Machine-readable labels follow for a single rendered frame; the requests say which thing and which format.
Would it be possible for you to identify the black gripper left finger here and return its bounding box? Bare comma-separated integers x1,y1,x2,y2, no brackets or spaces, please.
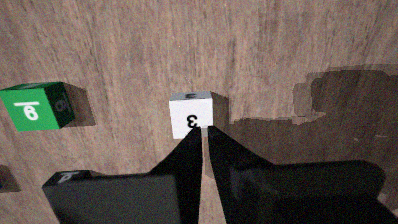
49,126,203,224

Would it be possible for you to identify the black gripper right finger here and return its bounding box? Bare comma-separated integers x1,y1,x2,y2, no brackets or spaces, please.
208,126,385,224

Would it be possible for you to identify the green block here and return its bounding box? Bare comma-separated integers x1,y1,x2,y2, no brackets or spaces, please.
0,82,76,131

